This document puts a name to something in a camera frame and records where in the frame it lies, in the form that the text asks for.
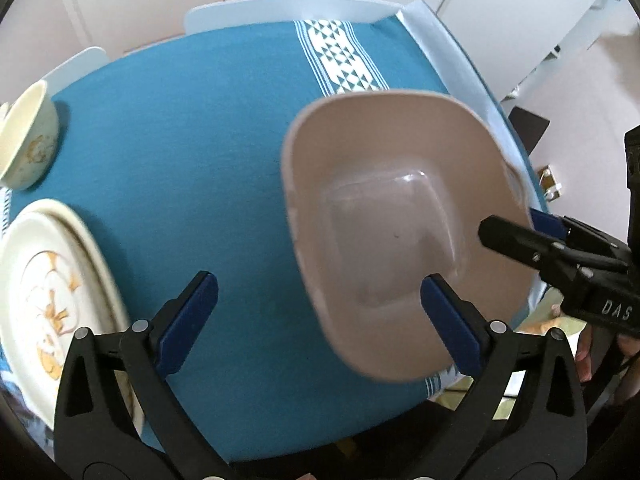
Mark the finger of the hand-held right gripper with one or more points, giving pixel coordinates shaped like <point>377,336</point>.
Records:
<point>510,240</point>
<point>547,222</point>

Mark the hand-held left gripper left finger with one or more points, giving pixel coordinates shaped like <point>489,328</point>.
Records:
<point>187,325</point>

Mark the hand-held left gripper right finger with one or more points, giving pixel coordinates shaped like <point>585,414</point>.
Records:
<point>450,330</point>

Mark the pink square bowl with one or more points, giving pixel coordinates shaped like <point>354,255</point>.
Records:
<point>380,220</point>

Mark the person's right hand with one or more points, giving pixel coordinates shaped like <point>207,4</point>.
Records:
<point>584,355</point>

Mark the cream plate with orange pattern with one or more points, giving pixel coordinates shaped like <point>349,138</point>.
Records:
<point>35,300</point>

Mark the teal patterned tablecloth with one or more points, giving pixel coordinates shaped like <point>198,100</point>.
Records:
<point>200,160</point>

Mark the white wardrobe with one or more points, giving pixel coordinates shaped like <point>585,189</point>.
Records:
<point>500,10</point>

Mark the cream round bowl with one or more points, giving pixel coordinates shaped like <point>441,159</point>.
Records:
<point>30,140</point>

